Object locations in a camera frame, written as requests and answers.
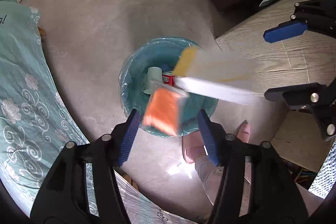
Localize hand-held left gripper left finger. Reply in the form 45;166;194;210
30;109;141;224

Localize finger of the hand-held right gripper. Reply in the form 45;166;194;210
264;82;336;142
263;0;336;43

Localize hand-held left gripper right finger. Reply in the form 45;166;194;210
197;109;309;224

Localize orange packet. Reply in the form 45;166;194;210
142;82;190;138

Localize white yellow carton box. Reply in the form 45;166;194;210
172;46;259;106

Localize teal trash bin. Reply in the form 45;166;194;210
119;36;219;138

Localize white paper cup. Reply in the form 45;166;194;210
143;67;162;94

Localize pink slipper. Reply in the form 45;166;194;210
182;120;251;164

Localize wooden table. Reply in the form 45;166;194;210
215;0;336;172

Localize red can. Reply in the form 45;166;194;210
162;70;177;86

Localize silver textured sheet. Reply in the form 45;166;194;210
308;140;336;198

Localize teal floral bed sheet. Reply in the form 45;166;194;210
0;0;184;224

